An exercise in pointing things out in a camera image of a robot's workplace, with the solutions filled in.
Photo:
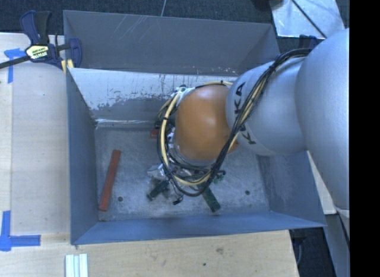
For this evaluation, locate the grey metal bin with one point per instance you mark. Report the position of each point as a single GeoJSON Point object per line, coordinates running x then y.
{"type": "Point", "coordinates": [133, 47]}

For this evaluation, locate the dark green flat block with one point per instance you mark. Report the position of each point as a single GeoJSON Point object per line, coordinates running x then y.
{"type": "Point", "coordinates": [157, 190]}
{"type": "Point", "coordinates": [213, 201]}

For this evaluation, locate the red-brown flat block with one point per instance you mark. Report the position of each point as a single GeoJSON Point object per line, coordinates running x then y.
{"type": "Point", "coordinates": [153, 134]}
{"type": "Point", "coordinates": [110, 179]}

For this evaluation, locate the pale wood flat board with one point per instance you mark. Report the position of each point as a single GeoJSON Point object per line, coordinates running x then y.
{"type": "Point", "coordinates": [38, 151]}

